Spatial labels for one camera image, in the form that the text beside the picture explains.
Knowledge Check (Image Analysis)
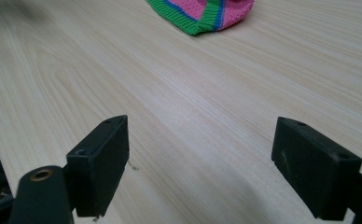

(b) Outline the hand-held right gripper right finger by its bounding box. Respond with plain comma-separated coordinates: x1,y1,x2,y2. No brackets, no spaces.
271,116,362,221

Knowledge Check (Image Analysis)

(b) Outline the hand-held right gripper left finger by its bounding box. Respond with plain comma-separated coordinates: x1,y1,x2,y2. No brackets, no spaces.
65,114,130,218

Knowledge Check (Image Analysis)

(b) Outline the striped knit pet sweater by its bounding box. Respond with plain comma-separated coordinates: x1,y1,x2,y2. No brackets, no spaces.
146,0,255,36

